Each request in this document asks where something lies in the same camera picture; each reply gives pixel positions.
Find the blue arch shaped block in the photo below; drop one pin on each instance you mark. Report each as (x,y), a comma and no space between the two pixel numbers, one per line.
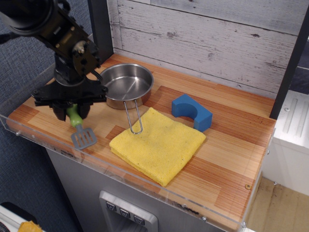
(188,107)

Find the green handled grey toy spatula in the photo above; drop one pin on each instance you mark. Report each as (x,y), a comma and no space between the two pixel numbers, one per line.
(83,137)

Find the yellow folded cloth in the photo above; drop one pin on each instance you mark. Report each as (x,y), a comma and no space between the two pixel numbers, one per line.
(162,149)

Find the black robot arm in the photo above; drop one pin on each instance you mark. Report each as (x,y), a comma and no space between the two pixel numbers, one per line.
(75,54)

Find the silver dispenser button panel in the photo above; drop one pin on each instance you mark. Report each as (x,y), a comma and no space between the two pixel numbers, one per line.
(123,216)

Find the stainless steel pot wire handle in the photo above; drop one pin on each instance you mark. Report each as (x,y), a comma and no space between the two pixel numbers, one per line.
(129,86)

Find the grey toy cabinet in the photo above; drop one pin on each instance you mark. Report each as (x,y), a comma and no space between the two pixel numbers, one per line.
(83,184)

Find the white side unit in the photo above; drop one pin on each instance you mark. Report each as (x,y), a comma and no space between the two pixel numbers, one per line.
(287,159)

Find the dark right vertical post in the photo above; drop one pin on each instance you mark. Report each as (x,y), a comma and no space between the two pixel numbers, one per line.
(291,67)

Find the clear acrylic table guard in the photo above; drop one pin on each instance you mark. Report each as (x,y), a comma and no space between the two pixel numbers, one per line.
(218,182)

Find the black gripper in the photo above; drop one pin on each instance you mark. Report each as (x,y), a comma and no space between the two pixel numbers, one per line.
(69,88)

